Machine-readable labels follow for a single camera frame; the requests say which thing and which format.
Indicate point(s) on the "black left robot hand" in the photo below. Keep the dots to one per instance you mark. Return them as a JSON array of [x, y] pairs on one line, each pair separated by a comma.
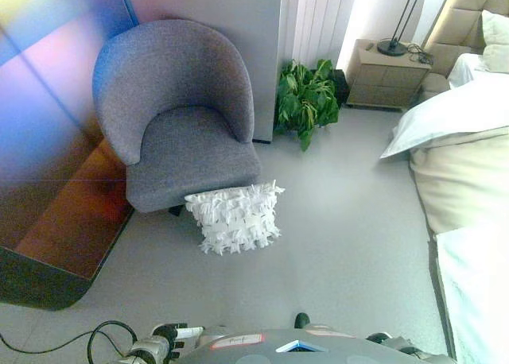
[[171, 331]]

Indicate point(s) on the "white fringed pillow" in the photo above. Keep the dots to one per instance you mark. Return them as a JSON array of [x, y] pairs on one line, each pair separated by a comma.
[[234, 219]]

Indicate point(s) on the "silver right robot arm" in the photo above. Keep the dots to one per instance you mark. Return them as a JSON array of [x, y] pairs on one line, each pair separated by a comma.
[[401, 345]]

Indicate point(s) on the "cream bed pillow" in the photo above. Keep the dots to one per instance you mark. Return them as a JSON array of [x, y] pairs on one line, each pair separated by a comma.
[[497, 42]]

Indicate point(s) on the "silver right robot leg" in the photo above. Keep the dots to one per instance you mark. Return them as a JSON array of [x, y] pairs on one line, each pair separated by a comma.
[[301, 319]]

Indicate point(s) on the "grey robot torso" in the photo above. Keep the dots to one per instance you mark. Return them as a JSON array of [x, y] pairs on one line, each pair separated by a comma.
[[318, 352]]

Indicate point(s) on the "dark glossy wardrobe cabinet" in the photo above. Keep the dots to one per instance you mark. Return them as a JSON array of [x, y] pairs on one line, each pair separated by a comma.
[[59, 221]]

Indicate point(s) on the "grey fabric tub armchair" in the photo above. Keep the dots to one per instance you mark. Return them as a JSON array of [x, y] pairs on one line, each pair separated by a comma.
[[187, 149]]

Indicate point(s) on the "green leafy potted plant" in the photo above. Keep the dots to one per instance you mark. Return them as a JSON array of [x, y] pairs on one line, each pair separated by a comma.
[[304, 97]]

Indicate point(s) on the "black plant pot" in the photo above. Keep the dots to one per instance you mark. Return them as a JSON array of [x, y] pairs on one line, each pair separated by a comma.
[[341, 87]]

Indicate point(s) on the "white bed sheet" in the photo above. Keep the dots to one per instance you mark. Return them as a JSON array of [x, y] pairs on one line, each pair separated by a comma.
[[481, 292]]

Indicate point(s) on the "beige wooden nightstand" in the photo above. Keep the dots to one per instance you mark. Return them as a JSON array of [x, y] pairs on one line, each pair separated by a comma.
[[385, 82]]

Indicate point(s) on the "beige bed blanket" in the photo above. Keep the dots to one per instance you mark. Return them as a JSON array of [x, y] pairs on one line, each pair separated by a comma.
[[465, 181]]

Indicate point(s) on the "white pleated curtain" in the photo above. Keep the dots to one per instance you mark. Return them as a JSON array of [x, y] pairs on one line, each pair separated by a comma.
[[314, 22]]

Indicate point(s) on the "white duvet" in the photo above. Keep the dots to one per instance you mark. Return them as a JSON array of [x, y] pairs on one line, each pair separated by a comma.
[[453, 109]]

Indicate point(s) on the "black slim table lamp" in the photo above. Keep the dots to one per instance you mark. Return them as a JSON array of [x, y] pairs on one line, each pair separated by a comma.
[[393, 48]]

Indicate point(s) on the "beige padded bed headboard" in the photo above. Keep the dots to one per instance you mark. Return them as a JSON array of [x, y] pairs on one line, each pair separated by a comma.
[[457, 26]]

